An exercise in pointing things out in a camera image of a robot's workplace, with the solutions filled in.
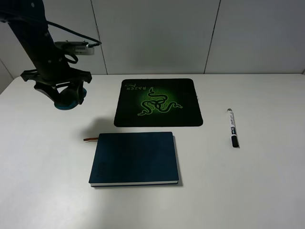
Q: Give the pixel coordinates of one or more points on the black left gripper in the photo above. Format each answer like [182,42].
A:
[47,75]

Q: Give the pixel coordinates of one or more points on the black and teal computer mouse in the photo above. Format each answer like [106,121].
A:
[66,100]

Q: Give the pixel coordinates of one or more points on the white black marker pen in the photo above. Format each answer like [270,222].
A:
[234,138]

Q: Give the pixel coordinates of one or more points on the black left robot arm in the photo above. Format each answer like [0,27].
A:
[27,20]

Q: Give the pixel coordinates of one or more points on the dark blue notebook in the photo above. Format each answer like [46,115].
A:
[134,159]

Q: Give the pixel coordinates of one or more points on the brown ribbon bookmark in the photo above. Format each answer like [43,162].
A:
[90,139]

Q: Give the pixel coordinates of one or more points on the black green razer mousepad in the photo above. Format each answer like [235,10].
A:
[158,103]

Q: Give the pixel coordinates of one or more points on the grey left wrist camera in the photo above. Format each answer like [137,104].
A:
[76,48]

